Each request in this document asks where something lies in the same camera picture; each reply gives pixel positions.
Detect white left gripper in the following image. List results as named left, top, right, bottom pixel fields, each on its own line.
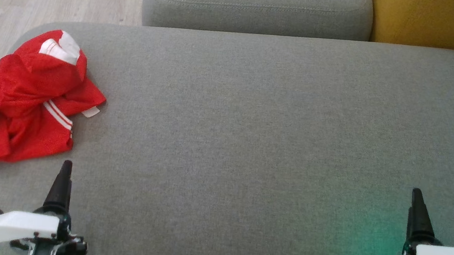
left=0, top=152, right=98, bottom=255

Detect yellow sofa back cushion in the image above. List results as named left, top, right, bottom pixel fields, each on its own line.
left=365, top=0, right=454, bottom=53

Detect small grey sofa cushion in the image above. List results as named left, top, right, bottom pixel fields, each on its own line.
left=140, top=0, right=376, bottom=54

